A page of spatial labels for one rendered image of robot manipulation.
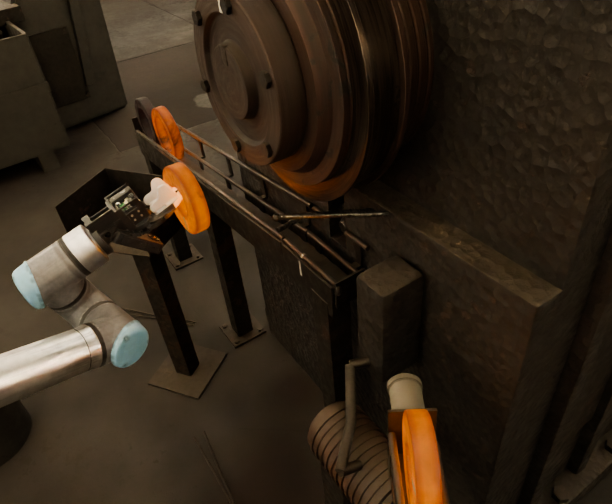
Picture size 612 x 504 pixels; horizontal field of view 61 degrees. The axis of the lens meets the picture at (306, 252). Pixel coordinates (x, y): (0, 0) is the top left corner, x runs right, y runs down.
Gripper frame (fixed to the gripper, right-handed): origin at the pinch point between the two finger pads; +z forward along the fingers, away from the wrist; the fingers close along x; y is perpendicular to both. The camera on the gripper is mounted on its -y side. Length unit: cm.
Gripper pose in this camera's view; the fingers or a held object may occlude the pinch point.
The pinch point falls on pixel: (183, 191)
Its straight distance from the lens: 114.8
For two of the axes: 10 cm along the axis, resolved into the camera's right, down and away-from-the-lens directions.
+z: 7.7, -6.0, 2.1
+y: -3.1, -6.4, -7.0
